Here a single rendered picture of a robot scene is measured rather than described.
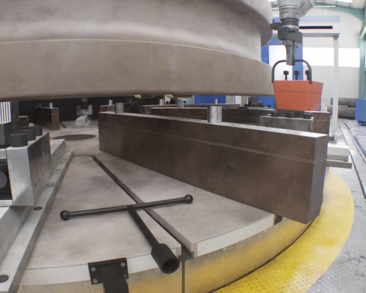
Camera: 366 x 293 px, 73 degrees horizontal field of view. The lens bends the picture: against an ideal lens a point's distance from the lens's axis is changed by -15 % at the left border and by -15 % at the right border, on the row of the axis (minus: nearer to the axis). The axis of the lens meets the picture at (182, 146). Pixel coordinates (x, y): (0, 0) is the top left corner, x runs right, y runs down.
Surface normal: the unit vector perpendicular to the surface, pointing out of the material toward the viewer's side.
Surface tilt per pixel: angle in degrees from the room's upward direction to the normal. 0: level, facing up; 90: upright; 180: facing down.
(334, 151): 71
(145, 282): 90
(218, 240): 90
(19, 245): 0
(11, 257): 0
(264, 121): 90
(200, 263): 90
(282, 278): 0
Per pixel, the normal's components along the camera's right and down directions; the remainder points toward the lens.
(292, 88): -0.77, 0.22
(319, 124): -0.11, 0.18
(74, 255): 0.00, -0.98
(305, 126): -0.48, 0.15
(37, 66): 0.33, 0.17
